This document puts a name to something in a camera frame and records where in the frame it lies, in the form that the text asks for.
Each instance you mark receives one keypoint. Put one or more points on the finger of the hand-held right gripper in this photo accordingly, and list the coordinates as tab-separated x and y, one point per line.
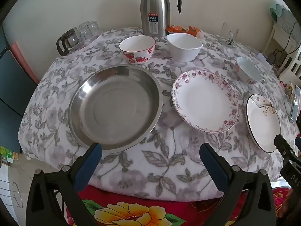
283	146

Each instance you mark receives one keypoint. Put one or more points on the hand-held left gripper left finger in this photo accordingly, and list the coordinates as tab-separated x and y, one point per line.
88	167

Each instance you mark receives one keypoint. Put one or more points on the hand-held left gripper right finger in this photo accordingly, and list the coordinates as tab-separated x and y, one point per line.
214	167

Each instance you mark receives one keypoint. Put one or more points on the black rim ginkgo plate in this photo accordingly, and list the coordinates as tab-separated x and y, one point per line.
262	124

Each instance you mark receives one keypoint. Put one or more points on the stainless steel basin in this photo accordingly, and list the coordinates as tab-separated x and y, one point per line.
115	108

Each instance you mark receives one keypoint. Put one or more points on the floral rim white plate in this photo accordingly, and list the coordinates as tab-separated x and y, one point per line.
204	101

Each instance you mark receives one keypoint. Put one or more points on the small white round bowl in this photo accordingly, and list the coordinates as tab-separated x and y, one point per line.
248	71

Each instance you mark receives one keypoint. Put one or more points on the white square bowl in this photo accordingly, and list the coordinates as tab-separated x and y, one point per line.
184	48

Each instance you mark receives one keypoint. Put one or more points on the strawberry print bowl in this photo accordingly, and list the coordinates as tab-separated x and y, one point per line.
137	51

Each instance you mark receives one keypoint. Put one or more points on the grey floral tablecloth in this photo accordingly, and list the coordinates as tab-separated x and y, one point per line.
164	160

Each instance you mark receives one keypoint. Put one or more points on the colourful small package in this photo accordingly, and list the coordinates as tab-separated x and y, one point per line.
288	89

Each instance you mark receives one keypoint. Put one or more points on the red flower print cloth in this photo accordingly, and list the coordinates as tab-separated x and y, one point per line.
131	213

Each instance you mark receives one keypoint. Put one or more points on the green box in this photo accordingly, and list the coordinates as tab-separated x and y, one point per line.
7	154

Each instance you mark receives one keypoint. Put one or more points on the black charger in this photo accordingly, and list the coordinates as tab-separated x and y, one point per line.
272	58

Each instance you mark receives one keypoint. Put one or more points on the white power strip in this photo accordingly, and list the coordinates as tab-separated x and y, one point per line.
262	58

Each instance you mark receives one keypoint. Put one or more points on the white wooden furniture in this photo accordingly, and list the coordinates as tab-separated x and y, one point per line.
274	35

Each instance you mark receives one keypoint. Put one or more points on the dark blue cabinet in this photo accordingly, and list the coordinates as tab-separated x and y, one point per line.
11	84

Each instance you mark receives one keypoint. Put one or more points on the grey patterned cushion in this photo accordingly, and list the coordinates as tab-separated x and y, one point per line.
290	24

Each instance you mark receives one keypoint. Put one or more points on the clear glass mug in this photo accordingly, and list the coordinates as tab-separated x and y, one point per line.
229	34

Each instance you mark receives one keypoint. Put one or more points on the clear drinking glass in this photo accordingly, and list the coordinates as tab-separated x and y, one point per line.
83	25
85	35
95	28

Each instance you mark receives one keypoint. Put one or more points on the teal cloth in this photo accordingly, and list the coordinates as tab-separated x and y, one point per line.
278	10

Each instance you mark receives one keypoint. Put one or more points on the orange snack packet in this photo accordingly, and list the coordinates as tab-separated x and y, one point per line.
194	30
175	29

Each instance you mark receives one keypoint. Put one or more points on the stainless steel thermos jug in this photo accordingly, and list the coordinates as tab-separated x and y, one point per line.
152	7

